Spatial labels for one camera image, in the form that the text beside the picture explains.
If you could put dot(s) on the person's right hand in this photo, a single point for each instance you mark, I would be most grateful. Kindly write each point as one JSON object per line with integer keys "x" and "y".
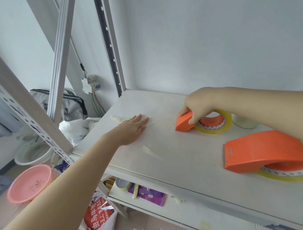
{"x": 203, "y": 102}

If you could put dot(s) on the person's left hand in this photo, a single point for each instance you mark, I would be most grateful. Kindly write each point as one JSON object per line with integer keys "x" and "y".
{"x": 129, "y": 131}

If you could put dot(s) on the orange tape dispenser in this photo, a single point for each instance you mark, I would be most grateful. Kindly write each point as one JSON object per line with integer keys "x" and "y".
{"x": 183, "y": 124}
{"x": 260, "y": 149}

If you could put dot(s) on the yellow tape roll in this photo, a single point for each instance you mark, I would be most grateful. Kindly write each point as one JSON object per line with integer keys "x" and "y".
{"x": 279, "y": 176}
{"x": 227, "y": 120}

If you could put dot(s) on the person's right forearm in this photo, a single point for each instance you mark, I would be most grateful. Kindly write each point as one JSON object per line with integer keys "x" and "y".
{"x": 265, "y": 109}

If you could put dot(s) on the person's left forearm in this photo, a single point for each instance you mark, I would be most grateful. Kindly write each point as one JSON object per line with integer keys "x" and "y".
{"x": 71, "y": 184}

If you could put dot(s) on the brown wooden crate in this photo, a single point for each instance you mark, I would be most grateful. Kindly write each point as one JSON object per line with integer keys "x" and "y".
{"x": 110, "y": 183}

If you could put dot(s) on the white circuit breaker box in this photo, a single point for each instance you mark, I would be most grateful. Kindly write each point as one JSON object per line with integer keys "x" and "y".
{"x": 91, "y": 84}

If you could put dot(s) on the grey bag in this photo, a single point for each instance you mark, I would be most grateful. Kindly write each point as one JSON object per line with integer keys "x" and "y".
{"x": 73, "y": 106}

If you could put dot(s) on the purple plastic bag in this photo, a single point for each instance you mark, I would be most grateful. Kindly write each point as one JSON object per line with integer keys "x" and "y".
{"x": 153, "y": 196}

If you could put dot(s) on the blue packet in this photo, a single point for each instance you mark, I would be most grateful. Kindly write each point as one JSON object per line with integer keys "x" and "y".
{"x": 62, "y": 167}

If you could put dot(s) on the white red-printed plastic bag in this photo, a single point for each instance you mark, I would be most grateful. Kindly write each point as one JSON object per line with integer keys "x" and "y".
{"x": 99, "y": 215}

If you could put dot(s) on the white plastic basin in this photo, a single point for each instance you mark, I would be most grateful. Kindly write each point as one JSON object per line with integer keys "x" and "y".
{"x": 33, "y": 154}

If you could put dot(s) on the pink plastic basin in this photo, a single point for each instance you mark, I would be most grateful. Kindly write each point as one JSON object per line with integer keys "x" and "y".
{"x": 28, "y": 184}

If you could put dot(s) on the pack of water bottles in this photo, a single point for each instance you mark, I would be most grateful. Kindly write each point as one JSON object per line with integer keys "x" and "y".
{"x": 4, "y": 183}

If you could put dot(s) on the white and dark shelf post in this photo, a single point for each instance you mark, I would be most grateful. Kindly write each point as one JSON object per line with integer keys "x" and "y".
{"x": 110, "y": 47}

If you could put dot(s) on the white aluminium rail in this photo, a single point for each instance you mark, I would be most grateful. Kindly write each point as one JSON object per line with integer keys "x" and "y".
{"x": 60, "y": 59}

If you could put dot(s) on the white perforated shelf post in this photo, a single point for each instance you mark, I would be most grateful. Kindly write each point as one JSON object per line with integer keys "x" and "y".
{"x": 30, "y": 113}

